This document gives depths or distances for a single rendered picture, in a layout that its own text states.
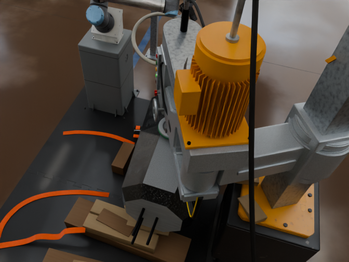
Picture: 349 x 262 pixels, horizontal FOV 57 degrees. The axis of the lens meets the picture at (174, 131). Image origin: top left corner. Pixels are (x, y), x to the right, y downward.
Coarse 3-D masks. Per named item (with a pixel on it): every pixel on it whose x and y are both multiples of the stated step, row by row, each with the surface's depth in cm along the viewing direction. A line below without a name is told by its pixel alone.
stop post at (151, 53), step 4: (152, 12) 382; (156, 16) 384; (152, 20) 390; (156, 20) 388; (152, 24) 394; (156, 24) 393; (152, 28) 398; (156, 28) 397; (152, 32) 403; (156, 32) 401; (152, 36) 407; (156, 36) 406; (152, 40) 411; (156, 40) 411; (152, 44) 416; (156, 44) 417; (152, 48) 421; (156, 48) 423; (148, 52) 434; (152, 52) 425; (156, 52) 428; (148, 56) 428; (152, 56) 429
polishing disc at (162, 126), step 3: (162, 120) 243; (159, 123) 241; (162, 123) 241; (165, 123) 242; (159, 126) 239; (162, 126) 239; (165, 126) 240; (159, 129) 237; (162, 129) 237; (162, 132) 236; (165, 135) 234
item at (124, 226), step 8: (104, 208) 261; (104, 216) 257; (112, 216) 258; (104, 224) 254; (112, 224) 254; (120, 224) 254; (128, 224) 254; (120, 232) 250; (128, 232) 250; (160, 232) 252; (168, 232) 252
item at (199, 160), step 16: (176, 32) 176; (192, 32) 177; (176, 48) 167; (192, 48) 168; (176, 64) 159; (176, 112) 148; (192, 160) 127; (208, 160) 129; (224, 160) 130; (240, 160) 132
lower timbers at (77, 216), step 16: (80, 208) 272; (80, 224) 263; (112, 240) 257; (160, 240) 260; (176, 240) 261; (48, 256) 247; (64, 256) 248; (80, 256) 249; (144, 256) 259; (160, 256) 252; (176, 256) 253
